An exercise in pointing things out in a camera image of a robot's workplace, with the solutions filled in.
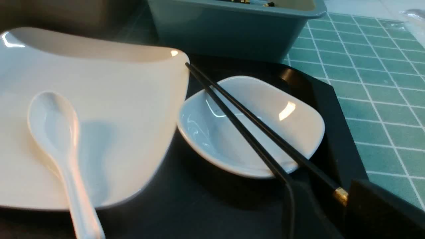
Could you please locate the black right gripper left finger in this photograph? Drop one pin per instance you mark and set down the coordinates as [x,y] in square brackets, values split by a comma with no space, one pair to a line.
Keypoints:
[302,216]

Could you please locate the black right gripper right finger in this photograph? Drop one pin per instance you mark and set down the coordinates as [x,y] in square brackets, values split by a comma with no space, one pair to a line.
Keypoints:
[373,212]

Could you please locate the black chopstick gold tip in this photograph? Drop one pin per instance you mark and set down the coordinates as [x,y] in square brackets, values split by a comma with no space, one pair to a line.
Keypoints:
[336,191]

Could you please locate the small white sauce dish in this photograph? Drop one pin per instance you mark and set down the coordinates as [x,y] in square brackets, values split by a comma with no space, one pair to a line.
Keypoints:
[212,135]

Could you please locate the large white square plate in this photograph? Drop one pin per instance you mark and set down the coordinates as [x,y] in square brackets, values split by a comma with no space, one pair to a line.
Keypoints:
[127,98]

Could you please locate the white ceramic soup spoon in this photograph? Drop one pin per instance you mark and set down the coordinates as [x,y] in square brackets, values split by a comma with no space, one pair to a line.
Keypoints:
[55,127]

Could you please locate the green grid tablecloth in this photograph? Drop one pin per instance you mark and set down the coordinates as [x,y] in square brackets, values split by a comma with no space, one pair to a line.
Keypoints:
[377,72]

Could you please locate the blue-grey plastic chopstick bin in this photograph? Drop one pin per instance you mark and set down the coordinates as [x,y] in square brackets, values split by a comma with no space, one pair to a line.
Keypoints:
[246,29]

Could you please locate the brown-grey plastic spoon bin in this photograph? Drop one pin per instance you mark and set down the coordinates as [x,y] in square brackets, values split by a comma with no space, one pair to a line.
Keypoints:
[90,18]

